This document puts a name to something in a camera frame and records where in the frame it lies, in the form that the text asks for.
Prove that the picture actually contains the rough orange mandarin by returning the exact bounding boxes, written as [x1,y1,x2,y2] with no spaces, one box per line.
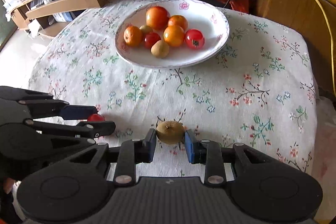
[167,15,189,31]

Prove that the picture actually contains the floral white tablecloth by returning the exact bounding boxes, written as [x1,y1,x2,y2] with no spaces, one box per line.
[29,0,317,173]

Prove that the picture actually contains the red cherry tomato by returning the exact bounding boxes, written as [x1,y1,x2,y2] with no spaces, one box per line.
[87,114,105,122]
[144,32,161,49]
[185,29,205,50]

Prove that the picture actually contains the large red-orange tomato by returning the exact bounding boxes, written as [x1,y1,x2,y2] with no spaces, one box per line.
[145,6,169,30]

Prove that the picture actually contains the white floral ceramic bowl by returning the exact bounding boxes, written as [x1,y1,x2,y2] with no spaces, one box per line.
[114,0,230,69]

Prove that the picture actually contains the smooth orange mandarin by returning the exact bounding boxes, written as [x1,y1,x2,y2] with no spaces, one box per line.
[163,25,185,47]

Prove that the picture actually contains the yellow cable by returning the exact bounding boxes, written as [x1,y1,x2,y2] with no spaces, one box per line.
[284,0,336,97]

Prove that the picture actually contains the small orange mandarin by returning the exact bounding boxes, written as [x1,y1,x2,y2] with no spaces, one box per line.
[123,26,142,47]

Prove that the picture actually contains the tan longan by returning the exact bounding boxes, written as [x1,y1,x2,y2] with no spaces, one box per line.
[151,40,170,59]
[139,25,153,36]
[156,121,185,145]

